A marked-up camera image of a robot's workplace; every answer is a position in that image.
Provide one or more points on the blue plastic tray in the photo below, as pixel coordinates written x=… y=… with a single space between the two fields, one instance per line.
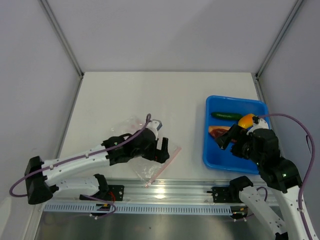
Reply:
x=215 y=158

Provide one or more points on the right aluminium frame post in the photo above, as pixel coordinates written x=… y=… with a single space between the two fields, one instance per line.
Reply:
x=284 y=29

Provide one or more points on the aluminium rail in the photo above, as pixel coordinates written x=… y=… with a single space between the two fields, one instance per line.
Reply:
x=168 y=191

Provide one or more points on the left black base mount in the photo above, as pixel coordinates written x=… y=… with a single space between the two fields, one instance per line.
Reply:
x=115 y=192

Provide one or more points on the left aluminium frame post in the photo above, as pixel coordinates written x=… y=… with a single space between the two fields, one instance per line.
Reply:
x=50 y=15

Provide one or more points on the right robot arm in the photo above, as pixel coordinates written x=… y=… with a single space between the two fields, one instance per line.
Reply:
x=261 y=145

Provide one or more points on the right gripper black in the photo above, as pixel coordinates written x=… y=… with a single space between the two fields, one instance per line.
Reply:
x=223 y=140

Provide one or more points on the aluminium frame post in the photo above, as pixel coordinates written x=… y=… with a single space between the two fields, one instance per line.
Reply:
x=50 y=15
x=284 y=29

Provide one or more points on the green cucumber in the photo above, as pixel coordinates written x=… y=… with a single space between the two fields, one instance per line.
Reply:
x=226 y=116

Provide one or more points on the yellow lemon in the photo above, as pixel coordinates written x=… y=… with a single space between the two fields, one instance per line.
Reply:
x=246 y=121

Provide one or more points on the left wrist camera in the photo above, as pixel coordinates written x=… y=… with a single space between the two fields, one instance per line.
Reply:
x=155 y=124

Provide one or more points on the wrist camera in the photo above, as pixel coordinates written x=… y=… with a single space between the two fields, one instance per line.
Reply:
x=155 y=124
x=259 y=123

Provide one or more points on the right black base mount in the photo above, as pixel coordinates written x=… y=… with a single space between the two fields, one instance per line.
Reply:
x=224 y=194

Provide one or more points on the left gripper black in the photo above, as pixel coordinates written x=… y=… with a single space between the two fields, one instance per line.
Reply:
x=159 y=155

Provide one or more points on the clear pink zip top bag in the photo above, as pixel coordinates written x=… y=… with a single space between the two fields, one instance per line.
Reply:
x=147 y=171

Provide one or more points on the white slotted cable duct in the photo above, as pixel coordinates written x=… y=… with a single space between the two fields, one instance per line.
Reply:
x=133 y=208

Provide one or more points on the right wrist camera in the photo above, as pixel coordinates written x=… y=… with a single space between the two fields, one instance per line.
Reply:
x=259 y=123

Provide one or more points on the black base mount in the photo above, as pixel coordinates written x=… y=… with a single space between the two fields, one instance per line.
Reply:
x=224 y=194
x=115 y=192

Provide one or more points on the red orange steak slice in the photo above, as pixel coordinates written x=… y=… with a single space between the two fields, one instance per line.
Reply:
x=217 y=131

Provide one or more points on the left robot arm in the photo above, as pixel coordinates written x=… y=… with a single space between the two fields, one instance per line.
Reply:
x=46 y=179

